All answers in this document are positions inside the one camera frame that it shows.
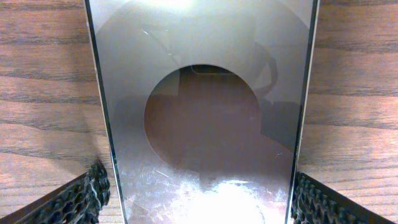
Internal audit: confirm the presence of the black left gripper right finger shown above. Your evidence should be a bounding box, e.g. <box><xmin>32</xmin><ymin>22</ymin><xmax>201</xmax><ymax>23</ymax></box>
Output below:
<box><xmin>290</xmin><ymin>172</ymin><xmax>393</xmax><ymax>224</ymax></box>

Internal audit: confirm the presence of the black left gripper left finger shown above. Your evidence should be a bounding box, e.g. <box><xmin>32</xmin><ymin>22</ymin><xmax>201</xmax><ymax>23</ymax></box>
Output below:
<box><xmin>1</xmin><ymin>160</ymin><xmax>110</xmax><ymax>224</ymax></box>

